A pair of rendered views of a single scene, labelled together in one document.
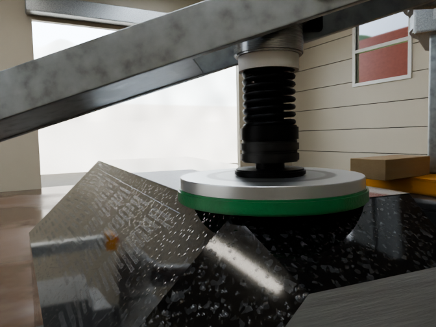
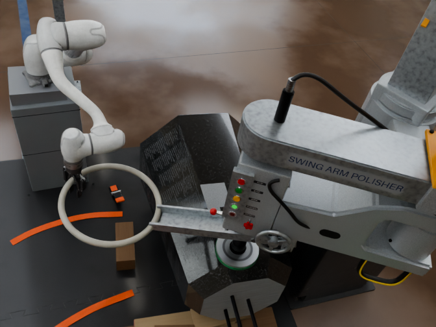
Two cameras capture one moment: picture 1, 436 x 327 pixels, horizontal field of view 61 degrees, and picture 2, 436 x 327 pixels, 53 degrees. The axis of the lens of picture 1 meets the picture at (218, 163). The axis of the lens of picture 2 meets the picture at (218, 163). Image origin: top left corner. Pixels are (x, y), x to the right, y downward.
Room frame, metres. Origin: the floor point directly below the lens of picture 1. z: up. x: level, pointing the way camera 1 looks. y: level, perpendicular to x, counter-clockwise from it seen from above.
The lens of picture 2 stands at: (-0.74, 0.12, 2.67)
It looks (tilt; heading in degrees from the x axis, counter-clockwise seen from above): 47 degrees down; 0
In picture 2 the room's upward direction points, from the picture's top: 12 degrees clockwise
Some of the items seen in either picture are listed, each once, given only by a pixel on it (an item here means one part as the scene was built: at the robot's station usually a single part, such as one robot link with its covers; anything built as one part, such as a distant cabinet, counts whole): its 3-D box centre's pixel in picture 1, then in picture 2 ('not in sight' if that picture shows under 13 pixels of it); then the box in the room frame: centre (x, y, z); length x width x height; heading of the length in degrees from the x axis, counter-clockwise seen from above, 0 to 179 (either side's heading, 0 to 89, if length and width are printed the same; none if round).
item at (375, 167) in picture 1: (390, 166); not in sight; (0.97, -0.45, 0.81); 0.20 x 0.10 x 0.05; 123
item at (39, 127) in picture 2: not in sight; (50, 131); (1.36, 1.32, 0.40); 0.50 x 0.50 x 0.80; 29
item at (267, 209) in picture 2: not in sight; (276, 192); (0.43, -0.14, 1.32); 0.36 x 0.22 x 0.45; 85
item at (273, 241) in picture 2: not in sight; (274, 235); (0.31, -0.17, 1.20); 0.15 x 0.10 x 0.15; 85
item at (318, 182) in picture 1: (270, 179); (237, 248); (0.44, -0.06, 0.84); 0.21 x 0.21 x 0.01
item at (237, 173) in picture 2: not in sight; (237, 195); (0.33, 0.02, 1.37); 0.08 x 0.03 x 0.28; 85
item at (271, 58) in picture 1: (268, 56); not in sight; (0.44, -0.06, 0.99); 0.07 x 0.07 x 0.04
